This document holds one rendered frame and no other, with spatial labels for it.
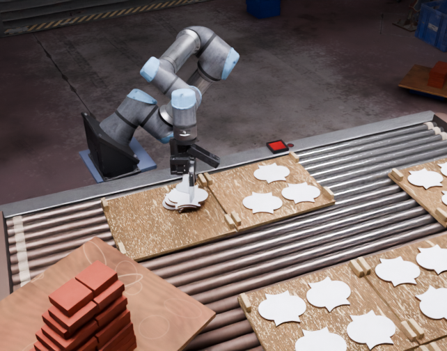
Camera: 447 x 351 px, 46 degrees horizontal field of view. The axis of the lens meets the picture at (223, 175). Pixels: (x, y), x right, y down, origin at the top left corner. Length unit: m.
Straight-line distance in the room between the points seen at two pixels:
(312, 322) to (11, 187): 2.72
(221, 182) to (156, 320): 0.79
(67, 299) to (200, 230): 0.79
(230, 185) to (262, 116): 2.41
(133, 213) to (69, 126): 2.57
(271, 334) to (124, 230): 0.66
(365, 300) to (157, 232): 0.74
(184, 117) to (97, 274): 0.62
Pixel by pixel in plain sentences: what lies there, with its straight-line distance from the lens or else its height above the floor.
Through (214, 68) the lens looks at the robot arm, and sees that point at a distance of 2.10.
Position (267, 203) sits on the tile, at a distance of 2.02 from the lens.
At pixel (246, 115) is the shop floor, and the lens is 4.49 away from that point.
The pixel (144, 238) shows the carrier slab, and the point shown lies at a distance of 1.89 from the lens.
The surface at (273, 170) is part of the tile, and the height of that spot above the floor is 0.94.
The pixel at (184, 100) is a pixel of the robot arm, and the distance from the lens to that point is 1.65.
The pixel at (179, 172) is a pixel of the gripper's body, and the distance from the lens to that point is 1.74.
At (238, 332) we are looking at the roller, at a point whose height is 0.91.
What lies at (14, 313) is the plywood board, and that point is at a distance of 1.61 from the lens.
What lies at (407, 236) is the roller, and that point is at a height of 0.92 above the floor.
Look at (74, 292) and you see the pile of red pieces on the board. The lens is 1.24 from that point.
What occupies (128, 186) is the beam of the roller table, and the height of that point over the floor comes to 0.92.
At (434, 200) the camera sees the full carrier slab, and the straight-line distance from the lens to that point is 2.18.
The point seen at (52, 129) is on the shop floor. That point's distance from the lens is 4.49.
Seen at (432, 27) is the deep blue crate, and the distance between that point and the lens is 6.20.
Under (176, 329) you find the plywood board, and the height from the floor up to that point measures 1.04.
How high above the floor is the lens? 2.20
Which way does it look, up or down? 36 degrees down
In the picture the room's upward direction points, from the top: straight up
